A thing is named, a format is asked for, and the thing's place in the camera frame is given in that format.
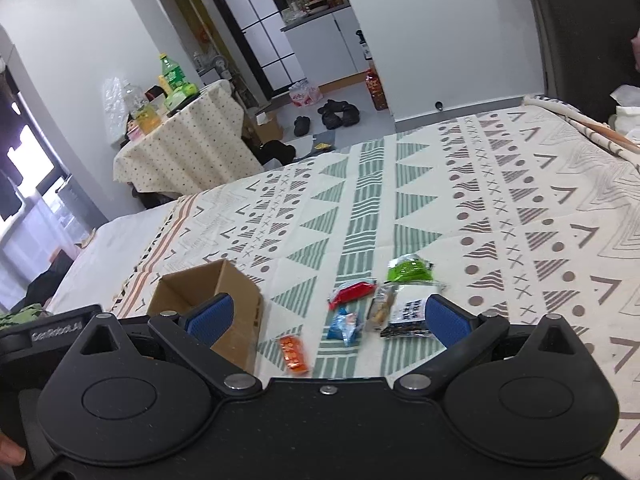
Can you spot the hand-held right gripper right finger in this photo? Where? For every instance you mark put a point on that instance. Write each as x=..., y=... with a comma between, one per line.
x=447, y=324

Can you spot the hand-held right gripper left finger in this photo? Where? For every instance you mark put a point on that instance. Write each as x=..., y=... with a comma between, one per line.
x=210, y=317

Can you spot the brown cardboard box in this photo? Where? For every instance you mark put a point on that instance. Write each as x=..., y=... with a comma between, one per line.
x=242, y=305

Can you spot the white black snack packet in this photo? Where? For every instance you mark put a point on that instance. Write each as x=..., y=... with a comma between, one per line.
x=407, y=312

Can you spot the bright green snack packet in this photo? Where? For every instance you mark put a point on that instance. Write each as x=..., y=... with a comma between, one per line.
x=410, y=270

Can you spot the clear biscuit snack packet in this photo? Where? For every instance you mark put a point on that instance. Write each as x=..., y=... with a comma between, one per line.
x=378, y=310

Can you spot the small orange snack packet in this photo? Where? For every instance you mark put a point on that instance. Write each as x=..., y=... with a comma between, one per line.
x=294, y=355

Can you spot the red snack packet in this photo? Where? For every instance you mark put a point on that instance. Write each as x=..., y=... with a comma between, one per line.
x=352, y=292

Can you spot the blue snack packet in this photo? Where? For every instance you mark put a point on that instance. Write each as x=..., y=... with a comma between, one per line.
x=346, y=327

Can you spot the person's left hand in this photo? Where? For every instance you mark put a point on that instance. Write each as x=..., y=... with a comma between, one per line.
x=11, y=452

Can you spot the green striped clothing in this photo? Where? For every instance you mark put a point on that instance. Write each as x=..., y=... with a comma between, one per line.
x=20, y=314

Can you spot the black clothing pile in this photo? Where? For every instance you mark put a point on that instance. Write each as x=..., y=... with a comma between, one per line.
x=47, y=280

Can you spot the white bed sheet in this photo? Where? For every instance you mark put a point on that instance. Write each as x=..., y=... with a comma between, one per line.
x=110, y=255

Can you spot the grey bin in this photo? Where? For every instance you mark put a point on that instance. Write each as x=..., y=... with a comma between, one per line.
x=80, y=205

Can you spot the round table with dotted cloth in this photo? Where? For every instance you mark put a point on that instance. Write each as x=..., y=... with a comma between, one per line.
x=195, y=145

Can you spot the black bag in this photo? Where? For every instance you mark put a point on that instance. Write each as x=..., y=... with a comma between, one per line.
x=276, y=152

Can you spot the small cardboard box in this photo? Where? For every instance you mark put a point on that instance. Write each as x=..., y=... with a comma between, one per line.
x=268, y=129

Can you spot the small pink box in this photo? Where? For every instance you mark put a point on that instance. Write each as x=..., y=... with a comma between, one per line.
x=135, y=133

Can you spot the black slipper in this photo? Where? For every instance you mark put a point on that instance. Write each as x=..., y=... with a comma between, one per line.
x=301, y=126

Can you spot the clear bottle with yellow liquid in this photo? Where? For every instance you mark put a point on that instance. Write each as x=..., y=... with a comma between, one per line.
x=139, y=107

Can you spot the green white packet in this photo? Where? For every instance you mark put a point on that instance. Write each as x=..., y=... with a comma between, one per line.
x=182, y=92

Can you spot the black shoe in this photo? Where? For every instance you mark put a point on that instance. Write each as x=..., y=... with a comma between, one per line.
x=351, y=115
x=330, y=112

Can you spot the clear plastic pack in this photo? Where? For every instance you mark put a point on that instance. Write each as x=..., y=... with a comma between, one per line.
x=114, y=105

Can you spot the slim yellow bottle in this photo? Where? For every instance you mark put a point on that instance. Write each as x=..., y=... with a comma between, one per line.
x=165, y=85

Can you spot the red oil jug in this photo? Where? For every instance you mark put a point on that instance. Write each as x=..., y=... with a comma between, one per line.
x=376, y=89

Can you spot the green soda bottle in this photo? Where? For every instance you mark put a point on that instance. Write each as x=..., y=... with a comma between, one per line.
x=172, y=72

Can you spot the small desk fan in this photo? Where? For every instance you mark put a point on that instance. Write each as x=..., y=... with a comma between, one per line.
x=220, y=66

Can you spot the white crumpled cloth pile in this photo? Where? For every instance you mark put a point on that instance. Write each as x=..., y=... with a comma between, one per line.
x=627, y=110

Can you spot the black white spray bottle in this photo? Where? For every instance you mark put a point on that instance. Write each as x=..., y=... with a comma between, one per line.
x=363, y=46

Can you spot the black framed sliding door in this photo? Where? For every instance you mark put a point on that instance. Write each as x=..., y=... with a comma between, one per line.
x=260, y=30

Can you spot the white kitchen cabinet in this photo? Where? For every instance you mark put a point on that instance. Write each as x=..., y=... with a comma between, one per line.
x=325, y=47

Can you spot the tall wooden panel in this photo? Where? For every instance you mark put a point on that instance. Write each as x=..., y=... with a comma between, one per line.
x=192, y=10

